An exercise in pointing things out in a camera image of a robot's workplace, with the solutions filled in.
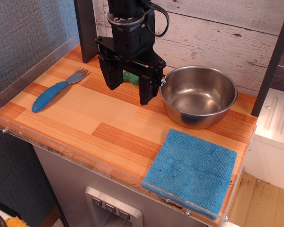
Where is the clear acrylic table guard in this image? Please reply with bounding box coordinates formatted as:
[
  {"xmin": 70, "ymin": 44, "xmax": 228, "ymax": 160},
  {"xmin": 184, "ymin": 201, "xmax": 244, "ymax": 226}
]
[{"xmin": 0, "ymin": 41, "xmax": 256, "ymax": 226}]

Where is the white toy sink unit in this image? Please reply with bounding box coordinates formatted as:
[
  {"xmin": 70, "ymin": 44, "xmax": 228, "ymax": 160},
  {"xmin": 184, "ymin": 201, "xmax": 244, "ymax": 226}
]
[{"xmin": 244, "ymin": 89, "xmax": 284, "ymax": 189}]

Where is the silver dispenser button panel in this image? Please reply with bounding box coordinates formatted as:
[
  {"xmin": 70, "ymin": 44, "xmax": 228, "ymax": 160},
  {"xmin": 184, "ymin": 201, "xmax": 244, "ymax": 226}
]
[{"xmin": 85, "ymin": 186, "xmax": 143, "ymax": 227}]

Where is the dark grey right post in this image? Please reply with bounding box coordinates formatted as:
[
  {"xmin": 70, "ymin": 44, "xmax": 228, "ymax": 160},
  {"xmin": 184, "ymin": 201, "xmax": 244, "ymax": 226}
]
[{"xmin": 251, "ymin": 23, "xmax": 284, "ymax": 117}]

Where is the yellow object bottom left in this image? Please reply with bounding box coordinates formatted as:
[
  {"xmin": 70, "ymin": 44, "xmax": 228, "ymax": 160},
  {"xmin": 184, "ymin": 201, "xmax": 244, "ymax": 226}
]
[{"xmin": 6, "ymin": 217, "xmax": 27, "ymax": 227}]

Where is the grey toy fridge cabinet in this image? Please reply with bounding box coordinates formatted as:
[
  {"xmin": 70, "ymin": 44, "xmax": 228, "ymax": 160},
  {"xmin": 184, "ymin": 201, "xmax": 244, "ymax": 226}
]
[{"xmin": 34, "ymin": 146, "xmax": 207, "ymax": 227}]

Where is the blue handled fork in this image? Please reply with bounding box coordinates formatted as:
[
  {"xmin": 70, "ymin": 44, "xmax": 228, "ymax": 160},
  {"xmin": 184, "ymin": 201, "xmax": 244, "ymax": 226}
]
[{"xmin": 32, "ymin": 67, "xmax": 89, "ymax": 113}]

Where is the blue microfiber cloth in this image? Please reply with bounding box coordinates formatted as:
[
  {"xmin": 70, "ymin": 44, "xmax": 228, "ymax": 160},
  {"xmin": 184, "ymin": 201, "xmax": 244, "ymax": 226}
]
[{"xmin": 142, "ymin": 129, "xmax": 237, "ymax": 220}]

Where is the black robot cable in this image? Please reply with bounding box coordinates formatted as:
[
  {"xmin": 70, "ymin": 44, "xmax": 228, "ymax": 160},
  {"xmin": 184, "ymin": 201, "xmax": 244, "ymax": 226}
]
[{"xmin": 142, "ymin": 0, "xmax": 170, "ymax": 38}]

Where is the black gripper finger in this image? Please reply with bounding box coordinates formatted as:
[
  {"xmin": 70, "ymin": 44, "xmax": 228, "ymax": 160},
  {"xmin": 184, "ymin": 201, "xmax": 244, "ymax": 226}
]
[
  {"xmin": 98, "ymin": 55, "xmax": 124, "ymax": 90},
  {"xmin": 139, "ymin": 75, "xmax": 159, "ymax": 105}
]

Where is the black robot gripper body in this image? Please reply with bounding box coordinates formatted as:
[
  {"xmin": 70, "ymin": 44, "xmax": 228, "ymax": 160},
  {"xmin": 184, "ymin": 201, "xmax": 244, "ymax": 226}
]
[{"xmin": 96, "ymin": 24, "xmax": 166, "ymax": 86}]

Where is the green toy broccoli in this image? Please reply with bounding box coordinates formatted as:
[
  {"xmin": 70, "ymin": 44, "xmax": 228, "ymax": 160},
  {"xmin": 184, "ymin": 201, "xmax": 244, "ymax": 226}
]
[{"xmin": 123, "ymin": 71, "xmax": 139, "ymax": 86}]

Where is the stainless steel bowl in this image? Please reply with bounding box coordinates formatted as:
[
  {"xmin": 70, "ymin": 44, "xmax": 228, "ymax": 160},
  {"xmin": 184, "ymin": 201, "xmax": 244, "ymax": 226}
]
[{"xmin": 160, "ymin": 66, "xmax": 238, "ymax": 129}]

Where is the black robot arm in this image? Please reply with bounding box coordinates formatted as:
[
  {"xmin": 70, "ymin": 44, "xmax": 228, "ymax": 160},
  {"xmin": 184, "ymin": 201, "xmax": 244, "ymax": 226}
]
[{"xmin": 96, "ymin": 0, "xmax": 169, "ymax": 105}]

